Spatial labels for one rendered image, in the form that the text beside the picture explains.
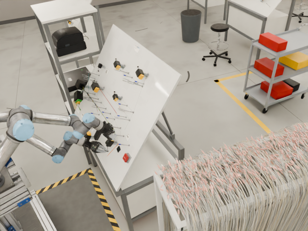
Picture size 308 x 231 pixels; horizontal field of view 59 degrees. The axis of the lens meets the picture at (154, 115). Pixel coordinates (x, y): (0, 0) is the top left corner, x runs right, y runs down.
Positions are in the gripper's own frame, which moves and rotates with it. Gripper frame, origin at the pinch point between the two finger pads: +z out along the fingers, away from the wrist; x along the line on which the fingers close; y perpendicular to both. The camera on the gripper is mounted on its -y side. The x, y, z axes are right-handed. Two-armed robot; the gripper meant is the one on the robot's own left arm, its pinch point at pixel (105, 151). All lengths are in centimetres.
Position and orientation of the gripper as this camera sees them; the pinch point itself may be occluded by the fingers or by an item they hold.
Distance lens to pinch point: 227.4
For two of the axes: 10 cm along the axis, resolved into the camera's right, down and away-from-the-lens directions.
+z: 8.3, 4.1, 3.9
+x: 3.4, -9.1, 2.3
